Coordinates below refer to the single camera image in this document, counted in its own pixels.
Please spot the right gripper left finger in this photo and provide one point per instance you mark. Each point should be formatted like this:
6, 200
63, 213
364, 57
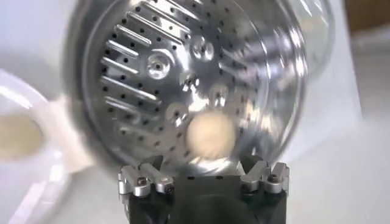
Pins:
138, 182

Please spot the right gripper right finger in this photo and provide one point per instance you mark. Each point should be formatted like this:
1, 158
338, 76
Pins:
274, 181

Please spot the white steamed baozi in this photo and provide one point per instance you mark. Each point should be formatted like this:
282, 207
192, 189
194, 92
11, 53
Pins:
210, 135

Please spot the perforated stainless steamer basket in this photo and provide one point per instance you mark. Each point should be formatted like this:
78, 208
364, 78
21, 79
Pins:
170, 79

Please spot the white round plate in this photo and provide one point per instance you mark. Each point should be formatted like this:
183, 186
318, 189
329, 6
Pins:
36, 188

